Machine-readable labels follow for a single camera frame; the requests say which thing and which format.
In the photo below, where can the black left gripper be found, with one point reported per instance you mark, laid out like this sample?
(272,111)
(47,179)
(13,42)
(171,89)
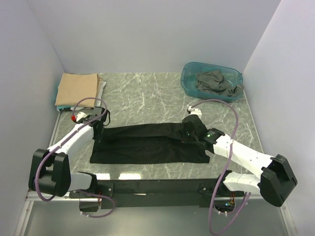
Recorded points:
(98,137)

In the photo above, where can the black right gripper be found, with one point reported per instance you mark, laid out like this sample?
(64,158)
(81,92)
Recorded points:
(184,138)

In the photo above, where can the black t shirt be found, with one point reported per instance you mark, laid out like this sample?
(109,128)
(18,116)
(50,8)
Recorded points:
(155,143)

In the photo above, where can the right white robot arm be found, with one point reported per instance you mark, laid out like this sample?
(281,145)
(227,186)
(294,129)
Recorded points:
(271,177)

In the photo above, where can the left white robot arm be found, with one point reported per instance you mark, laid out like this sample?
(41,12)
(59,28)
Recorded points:
(50,174)

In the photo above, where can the white folded t shirt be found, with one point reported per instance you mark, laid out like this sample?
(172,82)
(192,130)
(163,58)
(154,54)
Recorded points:
(96,102)

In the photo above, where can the teal folded t shirt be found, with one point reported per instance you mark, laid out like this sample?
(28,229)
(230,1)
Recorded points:
(61,107)

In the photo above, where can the tan folded t shirt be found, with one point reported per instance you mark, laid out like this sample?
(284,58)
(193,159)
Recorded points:
(74,87)

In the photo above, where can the teal transparent plastic bin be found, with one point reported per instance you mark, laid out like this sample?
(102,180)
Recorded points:
(188,79)

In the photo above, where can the grey crumpled t shirt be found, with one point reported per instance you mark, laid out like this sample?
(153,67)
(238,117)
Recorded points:
(214,82)

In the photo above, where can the black base crossbar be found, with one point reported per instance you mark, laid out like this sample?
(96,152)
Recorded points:
(158,193)

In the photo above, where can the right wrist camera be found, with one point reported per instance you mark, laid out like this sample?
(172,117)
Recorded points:
(194,111)

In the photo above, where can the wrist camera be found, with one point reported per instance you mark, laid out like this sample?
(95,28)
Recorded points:
(194,111)
(79,116)

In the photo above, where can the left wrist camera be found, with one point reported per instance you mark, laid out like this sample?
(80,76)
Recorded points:
(79,116)

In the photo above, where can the aluminium frame rail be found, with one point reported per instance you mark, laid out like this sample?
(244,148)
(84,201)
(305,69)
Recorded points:
(31,198)

